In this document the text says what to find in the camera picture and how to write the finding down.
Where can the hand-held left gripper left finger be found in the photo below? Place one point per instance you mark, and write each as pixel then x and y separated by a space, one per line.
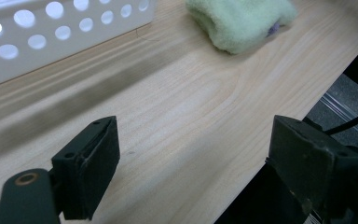
pixel 87 168

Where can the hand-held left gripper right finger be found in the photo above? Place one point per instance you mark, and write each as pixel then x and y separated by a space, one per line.
pixel 304 161

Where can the white perforated plastic basket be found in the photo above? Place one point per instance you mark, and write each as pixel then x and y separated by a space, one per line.
pixel 12 71

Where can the green plush toy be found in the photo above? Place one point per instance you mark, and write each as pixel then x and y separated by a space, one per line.
pixel 239 25

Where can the aluminium floor rail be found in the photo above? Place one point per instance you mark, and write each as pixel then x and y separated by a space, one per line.
pixel 345 110

